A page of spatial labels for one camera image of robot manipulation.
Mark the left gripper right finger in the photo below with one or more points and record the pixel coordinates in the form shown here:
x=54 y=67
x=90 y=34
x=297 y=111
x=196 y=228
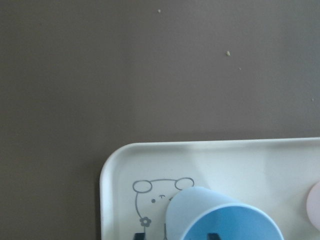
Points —
x=213 y=236

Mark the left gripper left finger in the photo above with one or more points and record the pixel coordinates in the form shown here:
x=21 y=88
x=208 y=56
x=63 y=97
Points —
x=139 y=236

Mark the pink cup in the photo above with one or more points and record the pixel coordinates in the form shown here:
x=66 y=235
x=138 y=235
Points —
x=313 y=206

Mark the cream rabbit tray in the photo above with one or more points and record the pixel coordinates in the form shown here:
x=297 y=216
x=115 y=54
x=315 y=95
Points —
x=275 y=175

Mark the blue cup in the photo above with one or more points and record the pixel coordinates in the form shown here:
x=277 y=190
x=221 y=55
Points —
x=196 y=211

